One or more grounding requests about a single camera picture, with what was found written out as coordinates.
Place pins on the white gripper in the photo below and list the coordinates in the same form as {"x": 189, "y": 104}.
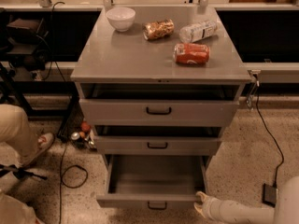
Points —
{"x": 215, "y": 206}

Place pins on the grey bottom drawer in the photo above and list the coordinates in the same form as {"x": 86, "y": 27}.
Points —
{"x": 153, "y": 182}

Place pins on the grey drawer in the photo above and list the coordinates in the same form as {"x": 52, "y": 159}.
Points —
{"x": 128, "y": 145}
{"x": 153, "y": 182}
{"x": 158, "y": 112}

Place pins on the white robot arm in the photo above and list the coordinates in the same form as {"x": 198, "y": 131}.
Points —
{"x": 286, "y": 210}

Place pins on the grey middle drawer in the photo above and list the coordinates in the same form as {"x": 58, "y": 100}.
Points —
{"x": 128, "y": 145}

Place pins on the grey drawer cabinet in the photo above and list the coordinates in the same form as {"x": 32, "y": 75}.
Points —
{"x": 126, "y": 66}

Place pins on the grey top drawer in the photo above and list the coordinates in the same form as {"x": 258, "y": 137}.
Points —
{"x": 158, "y": 112}

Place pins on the red apple on floor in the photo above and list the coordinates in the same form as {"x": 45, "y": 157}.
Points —
{"x": 85, "y": 127}

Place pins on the silver can on floor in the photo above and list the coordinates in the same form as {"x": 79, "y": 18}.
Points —
{"x": 75, "y": 136}

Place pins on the red soda can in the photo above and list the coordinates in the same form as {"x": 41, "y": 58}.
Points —
{"x": 189, "y": 53}

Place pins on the white red sneaker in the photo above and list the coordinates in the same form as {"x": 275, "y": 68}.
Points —
{"x": 43, "y": 143}

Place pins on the gold crushed can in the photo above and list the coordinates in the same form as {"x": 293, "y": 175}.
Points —
{"x": 158, "y": 29}

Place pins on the black tripod leg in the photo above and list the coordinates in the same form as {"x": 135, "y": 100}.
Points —
{"x": 19, "y": 173}

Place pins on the person's near beige knee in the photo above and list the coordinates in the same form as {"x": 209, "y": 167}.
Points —
{"x": 13, "y": 211}

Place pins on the person's beige trouser leg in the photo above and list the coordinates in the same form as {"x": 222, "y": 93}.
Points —
{"x": 16, "y": 132}

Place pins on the white bowl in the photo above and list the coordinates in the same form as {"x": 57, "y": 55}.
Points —
{"x": 121, "y": 18}

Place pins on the black equipment on shelf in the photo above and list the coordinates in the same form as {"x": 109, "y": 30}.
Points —
{"x": 23, "y": 41}

